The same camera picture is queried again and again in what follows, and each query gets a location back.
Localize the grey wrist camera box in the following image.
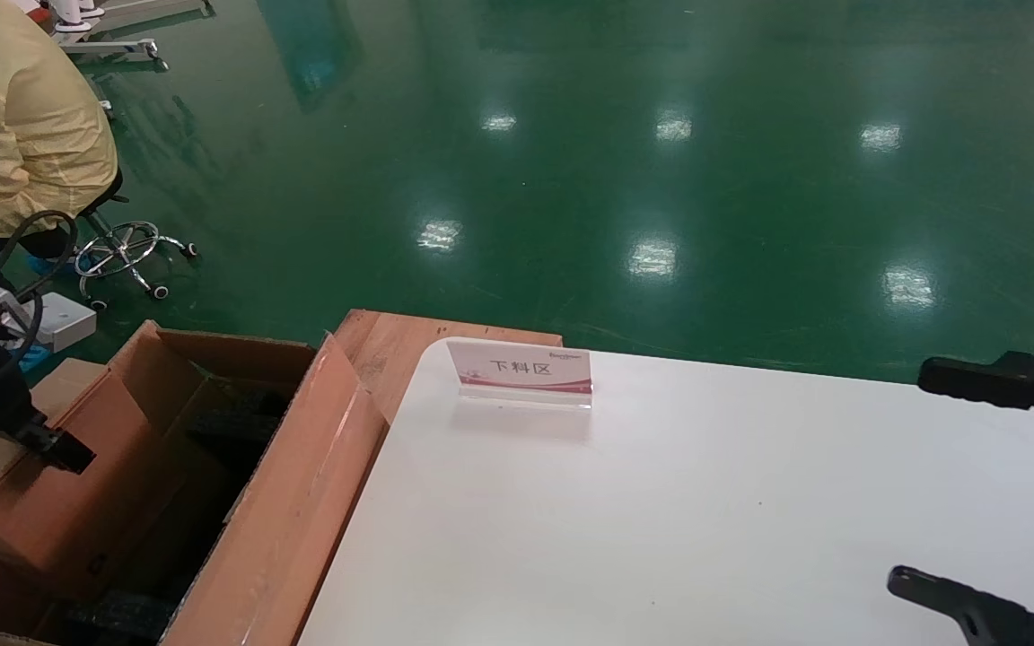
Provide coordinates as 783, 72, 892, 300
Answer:
19, 292, 98, 354

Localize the stool with chrome base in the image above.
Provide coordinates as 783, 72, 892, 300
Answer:
73, 170, 199, 312

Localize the black foam block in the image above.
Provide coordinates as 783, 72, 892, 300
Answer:
64, 588, 181, 644

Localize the person in yellow coat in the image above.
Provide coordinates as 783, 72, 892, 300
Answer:
0, 0, 120, 270

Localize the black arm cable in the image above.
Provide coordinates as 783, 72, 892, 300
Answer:
0, 211, 80, 387

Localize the grey metal floor frame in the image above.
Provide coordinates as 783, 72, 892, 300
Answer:
50, 0, 217, 73

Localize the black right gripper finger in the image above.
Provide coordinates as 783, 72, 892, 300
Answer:
887, 566, 1034, 646
917, 352, 1034, 447

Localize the acrylic sign with red print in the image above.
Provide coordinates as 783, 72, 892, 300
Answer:
446, 338, 594, 412

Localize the small cardboard box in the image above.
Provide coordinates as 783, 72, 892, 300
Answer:
0, 357, 210, 600

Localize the large cardboard box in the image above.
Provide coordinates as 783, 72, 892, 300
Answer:
0, 320, 390, 646

